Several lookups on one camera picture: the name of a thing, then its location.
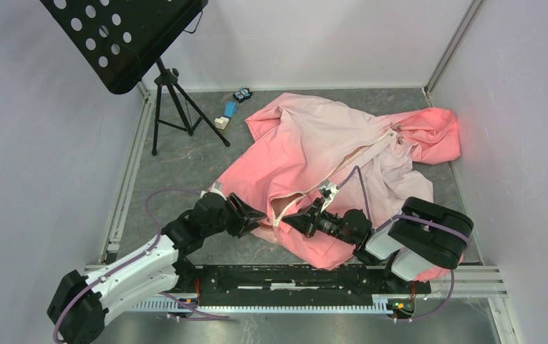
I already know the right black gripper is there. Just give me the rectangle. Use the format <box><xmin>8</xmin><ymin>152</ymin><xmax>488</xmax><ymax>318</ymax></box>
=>
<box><xmin>282</xmin><ymin>197</ymin><xmax>355</xmax><ymax>246</ymax></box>

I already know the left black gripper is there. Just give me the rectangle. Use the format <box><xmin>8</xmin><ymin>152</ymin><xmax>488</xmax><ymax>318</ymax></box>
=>
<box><xmin>203</xmin><ymin>192</ymin><xmax>266</xmax><ymax>238</ymax></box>

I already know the pink zip-up jacket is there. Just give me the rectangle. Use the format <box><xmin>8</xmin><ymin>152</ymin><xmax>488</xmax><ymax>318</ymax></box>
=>
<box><xmin>218</xmin><ymin>92</ymin><xmax>461</xmax><ymax>270</ymax></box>

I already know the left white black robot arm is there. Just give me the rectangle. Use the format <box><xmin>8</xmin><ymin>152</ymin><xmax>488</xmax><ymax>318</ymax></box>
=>
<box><xmin>47</xmin><ymin>192</ymin><xmax>266</xmax><ymax>343</ymax></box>

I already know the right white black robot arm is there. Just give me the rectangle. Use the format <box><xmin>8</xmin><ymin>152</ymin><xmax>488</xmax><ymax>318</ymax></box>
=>
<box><xmin>282</xmin><ymin>197</ymin><xmax>474</xmax><ymax>292</ymax></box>

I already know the cream white block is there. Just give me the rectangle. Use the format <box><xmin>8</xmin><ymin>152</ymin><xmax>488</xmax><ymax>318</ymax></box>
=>
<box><xmin>213</xmin><ymin>116</ymin><xmax>231</xmax><ymax>131</ymax></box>

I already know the blue block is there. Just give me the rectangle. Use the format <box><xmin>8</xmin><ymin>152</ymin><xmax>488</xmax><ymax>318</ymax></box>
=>
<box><xmin>223</xmin><ymin>101</ymin><xmax>238</xmax><ymax>118</ymax></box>

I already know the small black blue toy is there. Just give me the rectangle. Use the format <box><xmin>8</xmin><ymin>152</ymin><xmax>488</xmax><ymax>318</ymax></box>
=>
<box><xmin>233</xmin><ymin>87</ymin><xmax>253</xmax><ymax>103</ymax></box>

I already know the black perforated music stand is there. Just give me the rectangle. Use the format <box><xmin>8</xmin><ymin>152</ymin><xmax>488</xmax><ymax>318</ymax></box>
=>
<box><xmin>41</xmin><ymin>0</ymin><xmax>231</xmax><ymax>147</ymax></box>

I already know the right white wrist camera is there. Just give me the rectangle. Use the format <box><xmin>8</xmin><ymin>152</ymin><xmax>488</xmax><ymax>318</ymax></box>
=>
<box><xmin>318</xmin><ymin>182</ymin><xmax>339</xmax><ymax>209</ymax></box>

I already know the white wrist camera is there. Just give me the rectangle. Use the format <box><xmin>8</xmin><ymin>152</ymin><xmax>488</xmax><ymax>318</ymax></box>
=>
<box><xmin>200</xmin><ymin>181</ymin><xmax>226</xmax><ymax>199</ymax></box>
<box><xmin>318</xmin><ymin>182</ymin><xmax>339</xmax><ymax>209</ymax></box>

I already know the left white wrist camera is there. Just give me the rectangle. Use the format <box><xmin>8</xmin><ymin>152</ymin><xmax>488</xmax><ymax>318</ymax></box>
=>
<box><xmin>200</xmin><ymin>181</ymin><xmax>226</xmax><ymax>199</ymax></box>

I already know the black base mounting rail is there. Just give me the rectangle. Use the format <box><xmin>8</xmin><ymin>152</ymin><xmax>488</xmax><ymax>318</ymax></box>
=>
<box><xmin>169</xmin><ymin>264</ymin><xmax>431</xmax><ymax>307</ymax></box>

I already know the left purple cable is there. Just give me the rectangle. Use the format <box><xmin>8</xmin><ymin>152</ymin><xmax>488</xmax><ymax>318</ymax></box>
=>
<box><xmin>52</xmin><ymin>188</ymin><xmax>231</xmax><ymax>344</ymax></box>

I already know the white toothed cable duct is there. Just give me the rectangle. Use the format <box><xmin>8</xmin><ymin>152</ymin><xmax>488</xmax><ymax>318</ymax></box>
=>
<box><xmin>129</xmin><ymin>295</ymin><xmax>414</xmax><ymax>315</ymax></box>

